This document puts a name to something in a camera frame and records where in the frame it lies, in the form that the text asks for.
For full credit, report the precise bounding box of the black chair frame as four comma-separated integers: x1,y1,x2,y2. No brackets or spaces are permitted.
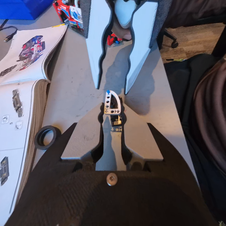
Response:
211,22,226,58

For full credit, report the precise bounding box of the white curved toy panel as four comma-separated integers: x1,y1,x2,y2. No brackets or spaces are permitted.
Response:
104,90,121,115

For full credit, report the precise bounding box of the person's brown shirt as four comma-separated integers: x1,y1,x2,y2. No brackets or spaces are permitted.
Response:
193,59,226,174

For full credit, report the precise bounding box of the red toy car model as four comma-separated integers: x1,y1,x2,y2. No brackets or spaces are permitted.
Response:
53,0,84,31

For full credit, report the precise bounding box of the open instruction booklet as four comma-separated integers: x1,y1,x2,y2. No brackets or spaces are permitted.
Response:
0,24,68,214

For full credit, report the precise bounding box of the blue plastic bin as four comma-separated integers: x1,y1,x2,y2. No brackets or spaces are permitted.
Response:
0,0,54,20

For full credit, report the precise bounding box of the person's right forearm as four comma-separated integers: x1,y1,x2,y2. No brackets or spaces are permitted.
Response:
169,0,226,28

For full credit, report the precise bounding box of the small red toy piece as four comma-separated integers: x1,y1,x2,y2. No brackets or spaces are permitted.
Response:
107,33,123,46

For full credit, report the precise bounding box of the black patterned toy beam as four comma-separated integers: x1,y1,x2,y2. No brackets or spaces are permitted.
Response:
109,96,124,127

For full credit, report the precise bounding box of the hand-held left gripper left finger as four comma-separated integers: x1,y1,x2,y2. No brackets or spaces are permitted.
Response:
61,102,105,164

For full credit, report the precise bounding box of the black office chair base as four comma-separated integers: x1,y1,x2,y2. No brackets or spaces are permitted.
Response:
162,28,179,48

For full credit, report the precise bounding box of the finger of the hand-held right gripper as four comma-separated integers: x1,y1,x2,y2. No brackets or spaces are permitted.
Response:
124,2,159,95
86,0,113,90

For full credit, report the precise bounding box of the person's right hand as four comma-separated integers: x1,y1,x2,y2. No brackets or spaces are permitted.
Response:
112,23,132,40

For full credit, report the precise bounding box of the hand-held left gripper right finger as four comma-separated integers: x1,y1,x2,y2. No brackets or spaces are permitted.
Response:
121,103,164,165

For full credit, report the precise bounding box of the black usb cable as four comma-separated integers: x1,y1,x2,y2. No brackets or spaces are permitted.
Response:
3,26,18,43

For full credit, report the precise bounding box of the grey desk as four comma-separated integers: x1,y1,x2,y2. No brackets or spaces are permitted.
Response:
0,5,196,219

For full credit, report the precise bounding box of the black toy tire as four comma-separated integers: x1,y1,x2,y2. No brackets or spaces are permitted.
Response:
35,125,57,150

